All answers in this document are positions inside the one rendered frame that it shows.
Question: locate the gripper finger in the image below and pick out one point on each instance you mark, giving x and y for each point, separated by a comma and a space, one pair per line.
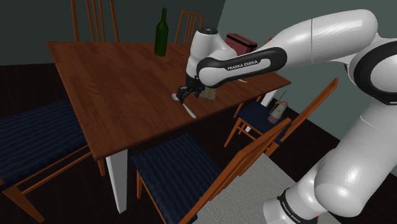
181, 94
196, 93

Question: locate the beige and pink bottle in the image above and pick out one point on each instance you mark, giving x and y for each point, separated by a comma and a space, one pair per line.
278, 110

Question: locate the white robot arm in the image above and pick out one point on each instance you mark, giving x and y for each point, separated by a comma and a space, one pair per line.
341, 173

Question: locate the wooden chair with blue seat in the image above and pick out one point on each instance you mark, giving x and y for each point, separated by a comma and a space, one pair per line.
34, 136
176, 173
188, 28
257, 116
94, 18

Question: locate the wooden table with white legs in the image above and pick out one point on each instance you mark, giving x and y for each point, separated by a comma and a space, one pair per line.
108, 86

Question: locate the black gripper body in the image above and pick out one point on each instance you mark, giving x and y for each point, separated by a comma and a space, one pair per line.
191, 83

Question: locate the dark red box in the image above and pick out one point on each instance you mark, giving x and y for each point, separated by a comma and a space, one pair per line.
243, 43

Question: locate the small white cutlery piece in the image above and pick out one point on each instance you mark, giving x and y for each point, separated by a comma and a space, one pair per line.
243, 81

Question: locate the tan block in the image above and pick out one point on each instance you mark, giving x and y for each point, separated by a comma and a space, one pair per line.
209, 94

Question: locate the white spoon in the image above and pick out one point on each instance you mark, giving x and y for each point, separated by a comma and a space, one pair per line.
188, 111

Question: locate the dark green glass bottle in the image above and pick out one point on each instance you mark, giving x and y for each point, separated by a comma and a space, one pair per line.
161, 34

